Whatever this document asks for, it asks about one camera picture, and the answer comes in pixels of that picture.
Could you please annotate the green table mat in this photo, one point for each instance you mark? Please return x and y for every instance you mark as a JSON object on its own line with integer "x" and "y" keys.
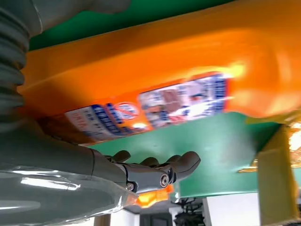
{"x": 211, "y": 149}

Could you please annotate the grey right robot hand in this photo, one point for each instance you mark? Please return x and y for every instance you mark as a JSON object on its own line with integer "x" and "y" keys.
{"x": 47, "y": 174}

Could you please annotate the yellow glossy plastic mat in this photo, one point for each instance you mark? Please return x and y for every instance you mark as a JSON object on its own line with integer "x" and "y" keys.
{"x": 296, "y": 140}

